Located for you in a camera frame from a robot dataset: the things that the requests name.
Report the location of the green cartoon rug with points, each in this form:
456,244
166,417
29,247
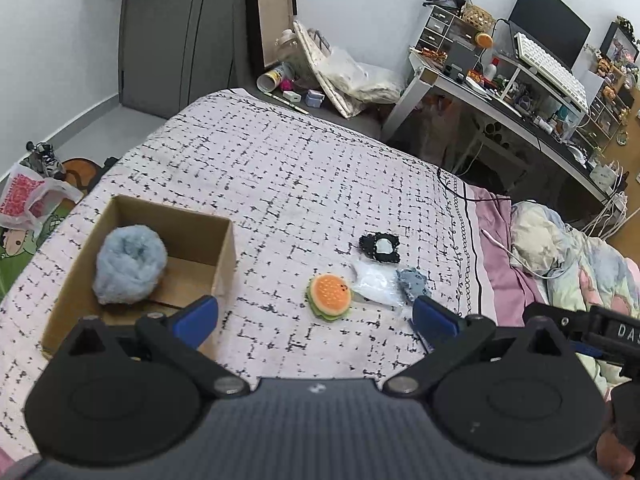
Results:
7,270

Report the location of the grey desk box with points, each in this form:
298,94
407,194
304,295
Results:
461,56

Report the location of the black picture frame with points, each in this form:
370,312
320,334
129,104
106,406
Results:
270,5

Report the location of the fluffy light blue plush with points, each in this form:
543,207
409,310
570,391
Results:
130,265

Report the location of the grey white drawer organiser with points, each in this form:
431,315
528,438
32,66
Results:
440,22

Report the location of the pastel floral quilt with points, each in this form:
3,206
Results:
590,270

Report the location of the small grey-blue plush toy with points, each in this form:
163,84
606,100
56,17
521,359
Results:
411,282

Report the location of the cylindrical paper can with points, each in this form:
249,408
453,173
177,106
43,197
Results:
272,77

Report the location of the red and white plastic bag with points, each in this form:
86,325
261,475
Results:
20,195

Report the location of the small lavender box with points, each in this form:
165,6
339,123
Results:
315,98

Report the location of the small white box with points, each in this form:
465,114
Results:
290,95

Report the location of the pink bed sheet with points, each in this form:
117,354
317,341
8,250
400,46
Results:
495,260

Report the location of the framed picture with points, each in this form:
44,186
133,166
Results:
620,45

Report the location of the black and white soft toy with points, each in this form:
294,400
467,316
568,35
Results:
367,247

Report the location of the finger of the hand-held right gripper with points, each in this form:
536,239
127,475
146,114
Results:
550,310

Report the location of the white keyboard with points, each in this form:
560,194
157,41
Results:
550,70

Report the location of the white black-patterned bedspread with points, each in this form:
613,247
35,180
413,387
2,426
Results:
300,170

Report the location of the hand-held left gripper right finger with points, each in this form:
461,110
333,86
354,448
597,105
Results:
434,319

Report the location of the clear plastic jar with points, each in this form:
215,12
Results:
287,47

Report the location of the grey wardrobe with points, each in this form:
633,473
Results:
175,35

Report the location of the large white plastic bag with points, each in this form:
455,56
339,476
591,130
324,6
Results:
365,80

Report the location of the orange burger desk toy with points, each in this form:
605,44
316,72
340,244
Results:
484,40

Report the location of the brown cardboard box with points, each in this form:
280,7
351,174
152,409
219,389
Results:
200,240

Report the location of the small pink item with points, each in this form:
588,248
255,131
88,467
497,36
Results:
286,84

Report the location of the white power strip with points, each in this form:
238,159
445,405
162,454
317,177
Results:
602,175

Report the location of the wicker basket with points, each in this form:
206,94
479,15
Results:
477,15

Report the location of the thin patterned stick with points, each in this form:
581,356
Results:
290,104

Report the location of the grey sneakers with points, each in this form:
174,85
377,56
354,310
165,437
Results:
45,160

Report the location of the black computer monitor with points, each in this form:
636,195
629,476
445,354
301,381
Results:
550,20

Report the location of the burger plush toy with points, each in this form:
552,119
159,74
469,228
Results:
330,292

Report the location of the white desk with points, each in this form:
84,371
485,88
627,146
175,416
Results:
415,95

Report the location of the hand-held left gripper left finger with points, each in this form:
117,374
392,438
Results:
196,316

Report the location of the beige tote bag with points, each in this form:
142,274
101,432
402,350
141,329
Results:
312,55

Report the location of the small clear plastic bag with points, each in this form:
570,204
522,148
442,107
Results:
375,282

